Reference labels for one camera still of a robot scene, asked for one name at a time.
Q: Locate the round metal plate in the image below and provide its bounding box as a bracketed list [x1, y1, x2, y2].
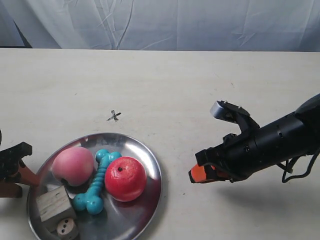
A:
[26, 132, 162, 240]

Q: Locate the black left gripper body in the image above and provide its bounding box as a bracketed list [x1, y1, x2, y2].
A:
[0, 142, 33, 183]

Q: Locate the wooden block cube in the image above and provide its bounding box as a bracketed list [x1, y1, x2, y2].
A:
[36, 185, 77, 232]

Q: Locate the red apple toy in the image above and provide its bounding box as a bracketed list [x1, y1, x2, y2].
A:
[104, 156, 147, 202]

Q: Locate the white cloth backdrop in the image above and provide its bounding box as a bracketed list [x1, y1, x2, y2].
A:
[0, 0, 320, 52]

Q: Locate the teal rubber bone toy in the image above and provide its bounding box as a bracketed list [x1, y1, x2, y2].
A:
[71, 149, 122, 215]

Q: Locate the black cross table mark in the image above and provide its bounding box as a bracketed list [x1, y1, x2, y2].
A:
[107, 109, 122, 122]

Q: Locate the small wooden die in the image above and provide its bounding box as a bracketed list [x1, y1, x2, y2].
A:
[56, 217, 79, 240]

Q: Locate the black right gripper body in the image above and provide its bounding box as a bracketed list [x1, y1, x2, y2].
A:
[195, 113, 313, 182]

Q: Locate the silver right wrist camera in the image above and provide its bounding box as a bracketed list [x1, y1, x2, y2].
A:
[209, 100, 260, 132]

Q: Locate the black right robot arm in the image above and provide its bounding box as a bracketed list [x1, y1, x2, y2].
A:
[188, 95, 320, 184]

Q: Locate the pink peach toy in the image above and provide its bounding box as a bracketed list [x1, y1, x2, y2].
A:
[51, 146, 94, 187]

